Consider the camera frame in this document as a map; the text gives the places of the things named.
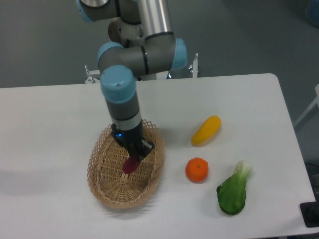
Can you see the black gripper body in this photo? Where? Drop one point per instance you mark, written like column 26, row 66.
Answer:
column 127, row 138

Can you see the purple sweet potato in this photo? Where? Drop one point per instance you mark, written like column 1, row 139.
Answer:
column 130, row 165

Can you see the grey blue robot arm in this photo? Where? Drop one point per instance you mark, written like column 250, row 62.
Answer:
column 144, row 44

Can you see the woven wicker basket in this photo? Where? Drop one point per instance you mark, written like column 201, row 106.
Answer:
column 105, row 176

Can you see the orange tangerine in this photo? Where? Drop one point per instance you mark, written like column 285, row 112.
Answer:
column 197, row 170

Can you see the yellow mango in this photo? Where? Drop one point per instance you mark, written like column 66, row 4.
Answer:
column 207, row 131

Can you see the green bok choy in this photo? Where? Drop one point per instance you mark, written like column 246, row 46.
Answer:
column 231, row 194

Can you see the black device at edge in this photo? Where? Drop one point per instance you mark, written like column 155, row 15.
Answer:
column 310, row 213

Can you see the white furniture leg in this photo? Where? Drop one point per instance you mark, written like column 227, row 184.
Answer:
column 309, row 111

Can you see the white metal base frame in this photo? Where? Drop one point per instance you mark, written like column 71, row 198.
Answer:
column 193, row 70

